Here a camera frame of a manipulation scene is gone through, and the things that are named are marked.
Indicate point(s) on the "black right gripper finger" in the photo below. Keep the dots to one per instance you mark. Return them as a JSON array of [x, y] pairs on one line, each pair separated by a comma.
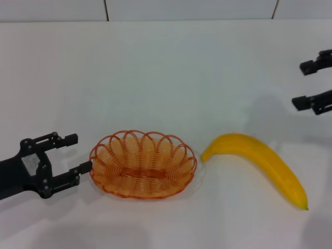
[[319, 64], [319, 102]]

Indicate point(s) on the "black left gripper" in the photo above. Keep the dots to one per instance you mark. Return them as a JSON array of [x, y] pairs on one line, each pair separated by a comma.
[[15, 173]]

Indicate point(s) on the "yellow banana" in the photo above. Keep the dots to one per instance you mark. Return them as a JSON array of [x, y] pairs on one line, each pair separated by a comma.
[[259, 153]]

